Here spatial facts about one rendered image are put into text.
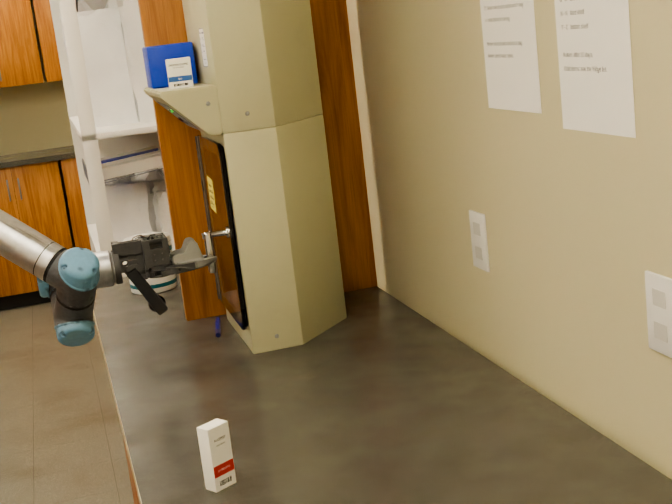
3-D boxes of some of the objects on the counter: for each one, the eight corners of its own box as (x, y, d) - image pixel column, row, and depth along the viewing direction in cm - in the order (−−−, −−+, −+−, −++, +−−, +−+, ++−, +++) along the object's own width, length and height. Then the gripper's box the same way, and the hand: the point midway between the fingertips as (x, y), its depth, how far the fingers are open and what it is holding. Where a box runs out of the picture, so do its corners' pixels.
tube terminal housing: (326, 300, 261) (287, -19, 245) (365, 332, 231) (324, -30, 215) (227, 319, 255) (180, -8, 239) (253, 354, 225) (202, -18, 208)
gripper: (111, 247, 213) (215, 230, 218) (108, 239, 223) (208, 223, 228) (118, 289, 215) (221, 271, 220) (114, 279, 224) (213, 262, 230)
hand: (210, 261), depth 224 cm, fingers closed, pressing on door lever
